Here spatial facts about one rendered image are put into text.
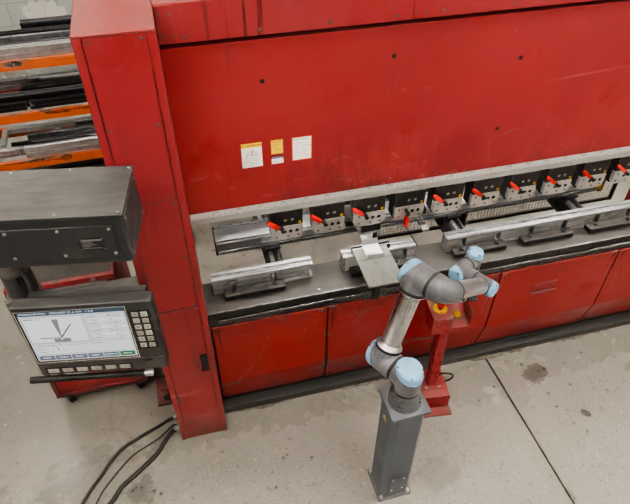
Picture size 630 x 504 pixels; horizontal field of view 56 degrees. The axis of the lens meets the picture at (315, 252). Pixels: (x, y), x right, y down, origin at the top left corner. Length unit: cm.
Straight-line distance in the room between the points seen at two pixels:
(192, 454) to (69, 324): 156
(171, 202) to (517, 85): 153
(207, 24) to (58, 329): 114
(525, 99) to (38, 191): 199
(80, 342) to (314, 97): 125
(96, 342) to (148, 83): 89
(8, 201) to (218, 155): 86
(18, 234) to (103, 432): 197
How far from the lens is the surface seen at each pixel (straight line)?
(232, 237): 312
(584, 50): 289
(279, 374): 342
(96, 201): 188
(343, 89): 244
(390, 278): 288
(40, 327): 219
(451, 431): 361
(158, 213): 234
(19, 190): 201
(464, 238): 327
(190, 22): 219
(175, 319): 275
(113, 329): 214
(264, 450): 347
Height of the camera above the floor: 304
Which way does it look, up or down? 43 degrees down
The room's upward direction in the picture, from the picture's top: straight up
